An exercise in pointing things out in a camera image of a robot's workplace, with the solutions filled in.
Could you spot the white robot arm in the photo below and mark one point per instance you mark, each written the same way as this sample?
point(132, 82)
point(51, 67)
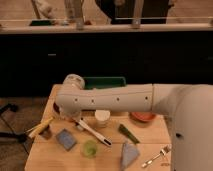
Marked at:
point(190, 106)

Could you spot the white plastic cup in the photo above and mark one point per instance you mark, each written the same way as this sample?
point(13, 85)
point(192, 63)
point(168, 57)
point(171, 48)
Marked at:
point(102, 117)

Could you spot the green plastic cup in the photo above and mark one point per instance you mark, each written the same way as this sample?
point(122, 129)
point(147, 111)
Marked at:
point(89, 149)

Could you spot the green plastic tray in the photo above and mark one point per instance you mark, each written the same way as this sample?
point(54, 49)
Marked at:
point(104, 82)

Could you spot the green stick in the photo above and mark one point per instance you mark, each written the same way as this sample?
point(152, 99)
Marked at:
point(122, 129)

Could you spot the orange bowl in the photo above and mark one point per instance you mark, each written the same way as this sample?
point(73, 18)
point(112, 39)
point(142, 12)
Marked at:
point(143, 116)

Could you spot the dark brown bowl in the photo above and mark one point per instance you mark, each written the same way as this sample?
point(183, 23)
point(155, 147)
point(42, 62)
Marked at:
point(56, 108)

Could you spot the blue sponge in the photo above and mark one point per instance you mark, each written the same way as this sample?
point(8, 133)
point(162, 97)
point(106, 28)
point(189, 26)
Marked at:
point(65, 138)

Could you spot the blue folded cloth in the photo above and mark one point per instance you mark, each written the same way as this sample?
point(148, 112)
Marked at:
point(128, 155)

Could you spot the silver fork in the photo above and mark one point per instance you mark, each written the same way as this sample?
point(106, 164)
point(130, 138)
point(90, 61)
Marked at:
point(162, 153)

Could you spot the green item on counter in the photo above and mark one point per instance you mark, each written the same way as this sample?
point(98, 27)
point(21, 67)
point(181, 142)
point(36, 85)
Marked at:
point(40, 23)

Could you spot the black tripod stand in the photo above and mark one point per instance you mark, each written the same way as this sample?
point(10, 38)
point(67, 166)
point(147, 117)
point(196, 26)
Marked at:
point(21, 138)

